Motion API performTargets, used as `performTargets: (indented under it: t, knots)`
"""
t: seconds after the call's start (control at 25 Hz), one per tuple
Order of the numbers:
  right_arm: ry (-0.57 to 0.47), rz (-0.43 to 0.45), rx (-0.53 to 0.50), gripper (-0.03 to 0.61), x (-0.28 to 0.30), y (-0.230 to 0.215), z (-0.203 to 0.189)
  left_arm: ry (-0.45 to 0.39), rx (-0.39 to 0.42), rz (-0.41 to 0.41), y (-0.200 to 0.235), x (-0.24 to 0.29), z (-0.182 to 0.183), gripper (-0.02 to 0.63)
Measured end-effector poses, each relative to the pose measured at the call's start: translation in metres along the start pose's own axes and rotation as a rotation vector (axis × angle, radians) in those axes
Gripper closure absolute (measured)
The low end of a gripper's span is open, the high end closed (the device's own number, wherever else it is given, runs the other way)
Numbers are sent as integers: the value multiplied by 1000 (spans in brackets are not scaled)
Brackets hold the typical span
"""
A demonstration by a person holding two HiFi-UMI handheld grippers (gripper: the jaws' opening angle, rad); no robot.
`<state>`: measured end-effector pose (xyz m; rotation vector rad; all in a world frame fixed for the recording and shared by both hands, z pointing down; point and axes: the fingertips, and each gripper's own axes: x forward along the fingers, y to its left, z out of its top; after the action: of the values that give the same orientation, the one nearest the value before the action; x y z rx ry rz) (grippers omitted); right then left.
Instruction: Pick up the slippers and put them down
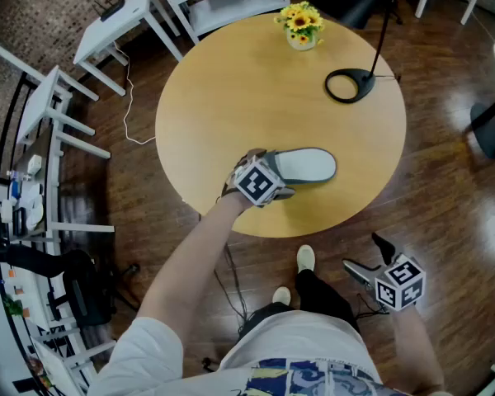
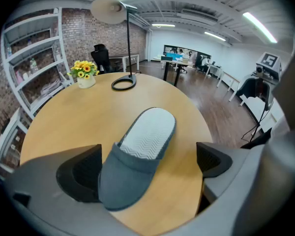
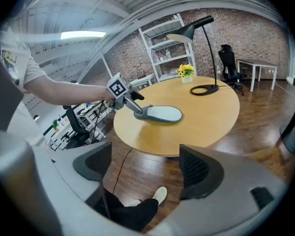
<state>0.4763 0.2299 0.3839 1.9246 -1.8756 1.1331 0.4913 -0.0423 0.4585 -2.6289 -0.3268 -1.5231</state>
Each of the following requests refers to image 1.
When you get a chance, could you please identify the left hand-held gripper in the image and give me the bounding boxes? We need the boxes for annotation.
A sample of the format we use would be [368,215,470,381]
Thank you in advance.
[224,148,297,210]

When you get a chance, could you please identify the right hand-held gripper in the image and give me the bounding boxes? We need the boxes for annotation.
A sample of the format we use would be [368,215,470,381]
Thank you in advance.
[342,232,427,314]

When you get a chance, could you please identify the grey slipper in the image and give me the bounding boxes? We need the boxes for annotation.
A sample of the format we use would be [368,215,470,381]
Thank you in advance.
[266,147,338,186]

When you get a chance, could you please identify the person's left forearm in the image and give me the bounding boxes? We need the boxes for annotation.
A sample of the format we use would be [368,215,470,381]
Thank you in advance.
[136,191,251,346]

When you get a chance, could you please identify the person's right forearm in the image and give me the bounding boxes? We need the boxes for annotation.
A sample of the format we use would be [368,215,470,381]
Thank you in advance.
[389,303,446,392]

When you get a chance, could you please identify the person's black trousers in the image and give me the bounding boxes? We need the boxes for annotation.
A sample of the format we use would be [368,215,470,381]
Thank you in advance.
[238,268,361,340]

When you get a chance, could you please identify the person's right white shoe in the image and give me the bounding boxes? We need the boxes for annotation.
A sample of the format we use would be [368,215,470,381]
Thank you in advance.
[296,244,317,274]

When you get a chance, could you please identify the person's white shoe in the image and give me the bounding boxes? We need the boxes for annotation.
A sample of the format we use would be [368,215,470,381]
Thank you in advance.
[271,286,292,306]
[296,244,317,274]

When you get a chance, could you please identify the round wooden table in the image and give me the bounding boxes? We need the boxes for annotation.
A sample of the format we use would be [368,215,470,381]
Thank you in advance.
[154,12,408,238]

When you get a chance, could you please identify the person's left white shoe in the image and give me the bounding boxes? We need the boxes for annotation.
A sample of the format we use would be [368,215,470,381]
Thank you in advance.
[271,286,292,306]

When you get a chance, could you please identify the person's white printed shirt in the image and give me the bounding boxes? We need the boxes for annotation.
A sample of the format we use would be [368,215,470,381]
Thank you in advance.
[88,309,455,396]

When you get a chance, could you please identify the potted yellow sunflowers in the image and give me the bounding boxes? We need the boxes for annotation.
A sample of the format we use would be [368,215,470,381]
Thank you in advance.
[273,0,326,52]

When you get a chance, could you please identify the white shelf unit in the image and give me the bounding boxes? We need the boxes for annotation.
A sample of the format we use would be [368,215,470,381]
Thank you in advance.
[148,0,292,45]

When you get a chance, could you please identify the dark grey chair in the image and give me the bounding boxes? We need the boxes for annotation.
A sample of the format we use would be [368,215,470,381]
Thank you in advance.
[469,92,495,161]
[339,0,402,31]

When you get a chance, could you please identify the white side table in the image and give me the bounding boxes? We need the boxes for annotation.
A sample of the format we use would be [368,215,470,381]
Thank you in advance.
[14,64,113,161]
[73,0,185,97]

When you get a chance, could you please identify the black office chair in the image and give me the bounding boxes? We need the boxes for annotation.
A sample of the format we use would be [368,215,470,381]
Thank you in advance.
[0,239,142,328]

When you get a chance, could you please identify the black router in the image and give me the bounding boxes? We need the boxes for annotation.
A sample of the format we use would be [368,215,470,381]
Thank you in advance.
[92,0,125,23]

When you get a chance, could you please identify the small potted green plant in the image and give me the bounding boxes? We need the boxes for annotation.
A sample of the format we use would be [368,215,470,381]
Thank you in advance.
[2,295,26,318]

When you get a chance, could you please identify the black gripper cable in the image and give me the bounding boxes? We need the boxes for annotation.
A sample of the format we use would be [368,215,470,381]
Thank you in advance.
[356,293,391,320]

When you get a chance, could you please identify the black floor cable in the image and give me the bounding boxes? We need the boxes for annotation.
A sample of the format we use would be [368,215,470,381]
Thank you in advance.
[211,243,253,338]

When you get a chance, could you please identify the white power cable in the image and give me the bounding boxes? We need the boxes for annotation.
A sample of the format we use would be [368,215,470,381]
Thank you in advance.
[114,41,158,146]

